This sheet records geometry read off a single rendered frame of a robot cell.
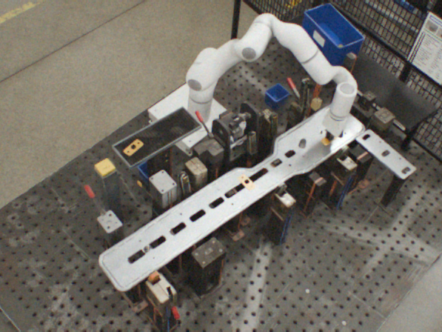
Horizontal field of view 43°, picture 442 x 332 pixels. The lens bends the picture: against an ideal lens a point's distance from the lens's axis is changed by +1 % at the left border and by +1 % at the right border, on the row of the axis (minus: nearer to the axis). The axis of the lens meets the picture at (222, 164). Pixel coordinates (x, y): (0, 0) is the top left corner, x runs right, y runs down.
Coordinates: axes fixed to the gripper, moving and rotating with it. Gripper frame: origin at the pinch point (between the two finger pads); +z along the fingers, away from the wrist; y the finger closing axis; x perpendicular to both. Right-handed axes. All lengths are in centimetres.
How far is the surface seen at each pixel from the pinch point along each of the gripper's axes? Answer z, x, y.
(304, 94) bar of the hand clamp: -11.1, -0.5, -19.5
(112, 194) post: 4, -96, -36
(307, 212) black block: 27.9, -21.7, 14.6
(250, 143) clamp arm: -2.2, -34.1, -17.6
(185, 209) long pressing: 3, -76, -10
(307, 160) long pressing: 2.9, -16.5, 2.6
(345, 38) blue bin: -3, 50, -39
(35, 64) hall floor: 103, -53, -223
